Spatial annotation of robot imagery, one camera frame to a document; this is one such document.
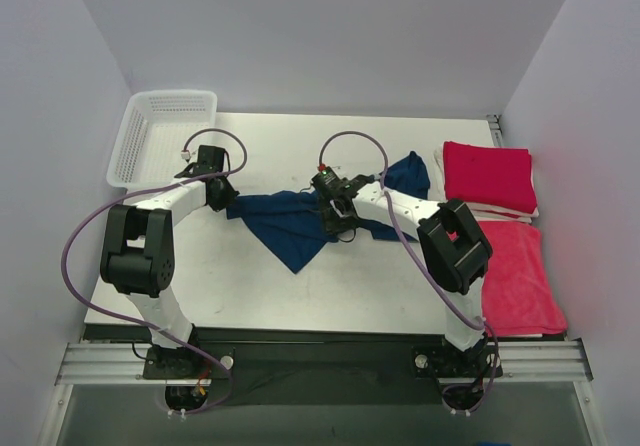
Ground blue t-shirt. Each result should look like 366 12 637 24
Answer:
226 151 430 274

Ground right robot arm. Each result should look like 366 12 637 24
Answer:
318 181 493 374

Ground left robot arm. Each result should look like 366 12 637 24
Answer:
100 176 239 378

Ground white plastic basket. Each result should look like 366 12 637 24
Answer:
106 89 218 190

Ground folded red t-shirt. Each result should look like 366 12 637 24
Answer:
442 141 538 216

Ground pink towel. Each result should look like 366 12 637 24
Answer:
479 221 568 337

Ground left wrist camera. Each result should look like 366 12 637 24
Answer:
174 145 231 179

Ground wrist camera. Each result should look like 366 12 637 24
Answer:
311 166 372 202
174 145 231 179

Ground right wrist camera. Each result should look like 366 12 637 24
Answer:
311 166 372 202

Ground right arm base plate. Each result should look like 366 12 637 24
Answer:
411 345 495 381

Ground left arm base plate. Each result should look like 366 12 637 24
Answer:
142 345 229 380

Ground aluminium rail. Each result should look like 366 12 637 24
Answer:
56 341 593 386

